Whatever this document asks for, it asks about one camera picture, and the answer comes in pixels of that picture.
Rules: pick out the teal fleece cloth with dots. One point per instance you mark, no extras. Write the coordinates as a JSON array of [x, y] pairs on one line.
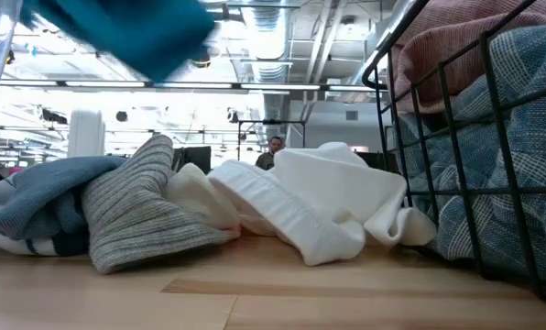
[[131, 32]]

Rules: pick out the pink woven button cloth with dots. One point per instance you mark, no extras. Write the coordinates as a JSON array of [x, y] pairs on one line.
[[438, 50]]

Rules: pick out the blue white-patterned cloth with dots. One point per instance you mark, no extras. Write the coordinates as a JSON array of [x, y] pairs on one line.
[[538, 137]]

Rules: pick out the person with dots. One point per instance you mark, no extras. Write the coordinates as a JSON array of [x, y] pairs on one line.
[[268, 158]]

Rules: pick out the white cotton cloth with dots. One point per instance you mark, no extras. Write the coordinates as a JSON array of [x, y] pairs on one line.
[[328, 188]]

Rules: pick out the black computer monitor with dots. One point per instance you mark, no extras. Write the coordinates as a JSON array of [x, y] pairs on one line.
[[197, 158]]

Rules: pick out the long ceiling light strip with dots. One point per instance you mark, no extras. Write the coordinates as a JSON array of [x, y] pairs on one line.
[[277, 86]]

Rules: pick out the cream knit cloth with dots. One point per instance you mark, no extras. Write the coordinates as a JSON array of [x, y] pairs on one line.
[[199, 197]]

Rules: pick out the grey ribbed knit cloth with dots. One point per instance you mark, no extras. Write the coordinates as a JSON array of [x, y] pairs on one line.
[[135, 215]]

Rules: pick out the white column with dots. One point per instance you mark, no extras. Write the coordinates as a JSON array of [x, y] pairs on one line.
[[86, 133]]

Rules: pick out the grey-blue knit cloth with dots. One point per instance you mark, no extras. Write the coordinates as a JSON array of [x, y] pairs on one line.
[[44, 192]]

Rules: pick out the large silver ventilation duct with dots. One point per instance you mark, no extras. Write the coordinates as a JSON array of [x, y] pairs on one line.
[[267, 41]]

